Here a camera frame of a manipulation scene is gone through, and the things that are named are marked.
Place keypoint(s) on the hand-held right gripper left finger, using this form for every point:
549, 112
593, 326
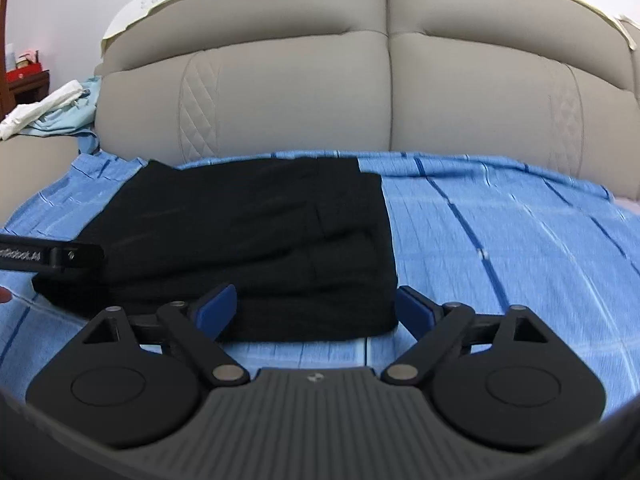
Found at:
217, 307

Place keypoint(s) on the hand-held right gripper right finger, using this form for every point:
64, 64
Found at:
415, 310

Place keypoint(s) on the black pants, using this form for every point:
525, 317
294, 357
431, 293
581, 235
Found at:
240, 220

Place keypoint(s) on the person's left hand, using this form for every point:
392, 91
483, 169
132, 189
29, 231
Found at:
4, 296

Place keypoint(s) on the blue striped blanket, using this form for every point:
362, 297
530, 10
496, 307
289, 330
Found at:
500, 240

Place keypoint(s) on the light blue cloth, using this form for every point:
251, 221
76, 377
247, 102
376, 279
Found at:
65, 122

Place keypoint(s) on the white cloth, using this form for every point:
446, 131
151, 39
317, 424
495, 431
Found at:
40, 107

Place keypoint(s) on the dark wooden side table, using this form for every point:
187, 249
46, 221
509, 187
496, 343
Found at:
30, 92

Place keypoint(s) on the red box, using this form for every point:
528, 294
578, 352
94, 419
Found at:
22, 74

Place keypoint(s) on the beige sofa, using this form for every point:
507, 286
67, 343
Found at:
300, 100

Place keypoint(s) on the pale lilac sheet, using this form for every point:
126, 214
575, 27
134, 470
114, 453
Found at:
630, 207

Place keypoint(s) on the dark wooden chair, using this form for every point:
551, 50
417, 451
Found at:
4, 20

